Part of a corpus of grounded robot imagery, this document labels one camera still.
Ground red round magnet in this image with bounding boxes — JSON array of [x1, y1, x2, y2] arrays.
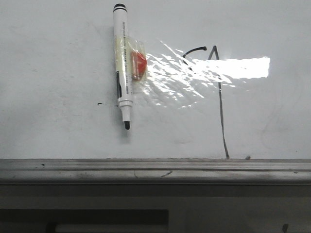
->
[[114, 36, 147, 82]]

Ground white black-tip whiteboard marker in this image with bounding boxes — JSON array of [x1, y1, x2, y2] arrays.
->
[[113, 3, 133, 130]]

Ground white whiteboard surface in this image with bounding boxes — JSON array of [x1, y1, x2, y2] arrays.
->
[[0, 0, 311, 159]]

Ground grey metal whiteboard frame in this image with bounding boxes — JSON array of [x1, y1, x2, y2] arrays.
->
[[0, 159, 311, 185]]

